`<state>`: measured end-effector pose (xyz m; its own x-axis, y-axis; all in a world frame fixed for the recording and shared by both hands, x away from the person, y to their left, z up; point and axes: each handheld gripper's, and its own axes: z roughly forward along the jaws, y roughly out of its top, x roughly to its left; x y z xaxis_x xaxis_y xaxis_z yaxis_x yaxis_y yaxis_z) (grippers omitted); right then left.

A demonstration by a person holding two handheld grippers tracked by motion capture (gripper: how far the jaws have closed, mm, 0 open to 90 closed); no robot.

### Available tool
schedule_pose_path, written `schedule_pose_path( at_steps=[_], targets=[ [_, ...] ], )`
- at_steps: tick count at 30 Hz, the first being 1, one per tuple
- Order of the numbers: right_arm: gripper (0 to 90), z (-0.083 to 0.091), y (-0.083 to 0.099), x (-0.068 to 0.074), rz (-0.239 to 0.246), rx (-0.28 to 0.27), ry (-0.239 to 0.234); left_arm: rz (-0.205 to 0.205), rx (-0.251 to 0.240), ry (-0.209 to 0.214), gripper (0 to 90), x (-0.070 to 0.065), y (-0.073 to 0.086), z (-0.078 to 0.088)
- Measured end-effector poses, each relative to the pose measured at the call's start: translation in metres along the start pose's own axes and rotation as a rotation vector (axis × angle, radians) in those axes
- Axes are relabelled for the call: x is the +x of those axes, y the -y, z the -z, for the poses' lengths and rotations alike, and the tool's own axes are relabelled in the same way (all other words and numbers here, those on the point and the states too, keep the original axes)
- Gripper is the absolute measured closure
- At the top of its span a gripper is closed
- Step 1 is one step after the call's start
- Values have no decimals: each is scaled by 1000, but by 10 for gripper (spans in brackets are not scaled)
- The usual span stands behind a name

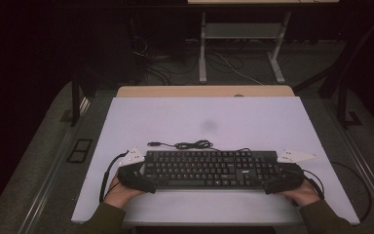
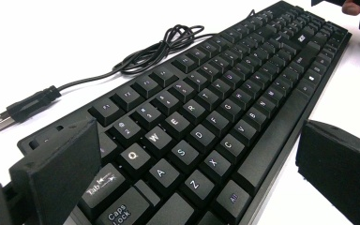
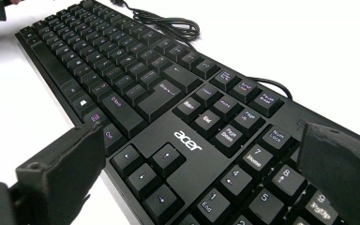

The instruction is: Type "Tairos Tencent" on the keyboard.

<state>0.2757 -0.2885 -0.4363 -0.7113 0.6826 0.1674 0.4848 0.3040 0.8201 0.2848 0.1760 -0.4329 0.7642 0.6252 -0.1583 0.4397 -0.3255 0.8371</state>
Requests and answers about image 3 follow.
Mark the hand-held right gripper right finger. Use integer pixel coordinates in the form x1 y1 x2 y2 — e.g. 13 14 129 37
295 121 360 225

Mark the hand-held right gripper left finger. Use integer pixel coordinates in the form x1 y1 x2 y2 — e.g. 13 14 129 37
14 122 107 225

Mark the black computer keyboard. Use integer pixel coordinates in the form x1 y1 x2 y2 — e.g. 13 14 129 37
14 0 360 225

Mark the black keyboard cable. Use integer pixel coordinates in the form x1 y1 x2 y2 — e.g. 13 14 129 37
111 0 294 101

